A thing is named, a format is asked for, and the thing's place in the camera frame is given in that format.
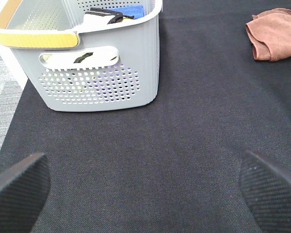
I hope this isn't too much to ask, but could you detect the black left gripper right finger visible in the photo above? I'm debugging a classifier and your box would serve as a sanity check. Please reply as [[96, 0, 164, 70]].
[[239, 150, 291, 233]]

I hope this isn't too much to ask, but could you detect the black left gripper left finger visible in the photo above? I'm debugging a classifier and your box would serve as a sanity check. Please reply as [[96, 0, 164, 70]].
[[0, 153, 50, 233]]

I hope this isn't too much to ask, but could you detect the black fabric table cover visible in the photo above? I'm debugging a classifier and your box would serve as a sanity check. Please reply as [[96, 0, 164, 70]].
[[0, 0, 291, 233]]

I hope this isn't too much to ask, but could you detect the grey perforated laundry basket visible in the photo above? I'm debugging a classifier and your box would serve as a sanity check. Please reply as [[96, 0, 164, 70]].
[[0, 0, 162, 112]]

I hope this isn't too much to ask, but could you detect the pink brown towel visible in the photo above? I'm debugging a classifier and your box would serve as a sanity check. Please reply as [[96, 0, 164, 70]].
[[245, 8, 291, 62]]

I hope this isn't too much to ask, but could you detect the blue cloth in basket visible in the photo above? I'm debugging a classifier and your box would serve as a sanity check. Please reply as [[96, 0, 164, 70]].
[[113, 5, 145, 19]]

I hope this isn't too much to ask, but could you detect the yellow basket handle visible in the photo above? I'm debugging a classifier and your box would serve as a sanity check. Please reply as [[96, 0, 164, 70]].
[[0, 32, 79, 49]]

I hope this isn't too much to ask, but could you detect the white cloth with black strap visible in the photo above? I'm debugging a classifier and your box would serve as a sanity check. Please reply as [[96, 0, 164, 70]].
[[40, 8, 137, 68]]

